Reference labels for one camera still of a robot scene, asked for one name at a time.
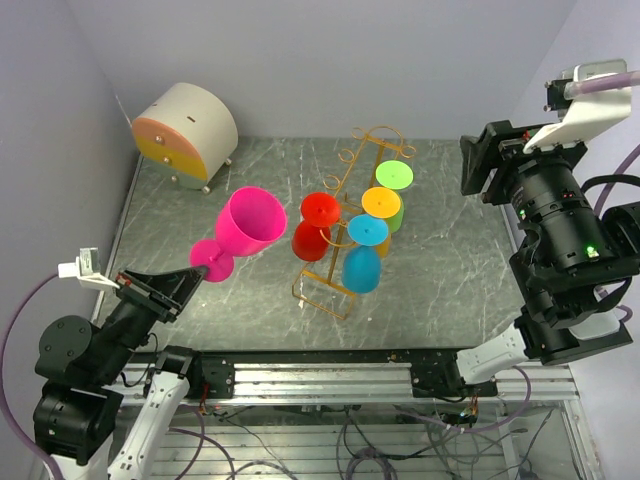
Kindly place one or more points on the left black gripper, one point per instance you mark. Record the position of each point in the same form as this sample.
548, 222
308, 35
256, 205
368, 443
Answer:
162, 293

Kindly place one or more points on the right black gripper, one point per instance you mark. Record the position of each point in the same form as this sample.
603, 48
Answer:
503, 148

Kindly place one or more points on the pink plastic wine glass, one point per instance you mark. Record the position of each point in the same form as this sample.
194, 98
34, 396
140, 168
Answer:
250, 221

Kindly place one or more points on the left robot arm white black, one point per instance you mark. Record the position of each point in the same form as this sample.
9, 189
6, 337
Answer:
75, 419

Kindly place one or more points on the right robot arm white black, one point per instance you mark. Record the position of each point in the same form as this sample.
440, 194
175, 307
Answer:
572, 267

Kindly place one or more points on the green plastic wine glass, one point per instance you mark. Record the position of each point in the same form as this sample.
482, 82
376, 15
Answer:
397, 176

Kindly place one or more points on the orange plastic wine glass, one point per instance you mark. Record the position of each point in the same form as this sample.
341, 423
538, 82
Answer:
384, 203

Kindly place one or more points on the blue plastic wine glass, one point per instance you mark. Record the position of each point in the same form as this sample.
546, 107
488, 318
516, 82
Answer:
362, 266

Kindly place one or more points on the red plastic wine glass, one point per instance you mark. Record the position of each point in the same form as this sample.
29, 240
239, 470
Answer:
320, 211

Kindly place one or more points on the round cream mini drawer cabinet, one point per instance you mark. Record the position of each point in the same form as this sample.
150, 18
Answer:
186, 135

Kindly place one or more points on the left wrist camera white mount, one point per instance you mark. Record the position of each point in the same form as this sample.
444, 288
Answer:
86, 269

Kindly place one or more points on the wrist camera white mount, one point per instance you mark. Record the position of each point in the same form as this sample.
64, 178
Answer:
86, 269
589, 99

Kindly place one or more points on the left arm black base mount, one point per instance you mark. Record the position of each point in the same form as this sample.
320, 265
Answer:
211, 377

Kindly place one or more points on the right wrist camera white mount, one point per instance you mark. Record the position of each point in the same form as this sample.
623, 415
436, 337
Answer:
589, 99

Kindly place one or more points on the gold wire wine glass rack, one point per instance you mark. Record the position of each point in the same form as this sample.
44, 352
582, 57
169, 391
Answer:
319, 284

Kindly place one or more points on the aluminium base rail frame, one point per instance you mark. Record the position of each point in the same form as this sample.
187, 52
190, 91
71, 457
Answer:
358, 377

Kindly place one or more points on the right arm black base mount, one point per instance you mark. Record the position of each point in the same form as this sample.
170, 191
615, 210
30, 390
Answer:
434, 374

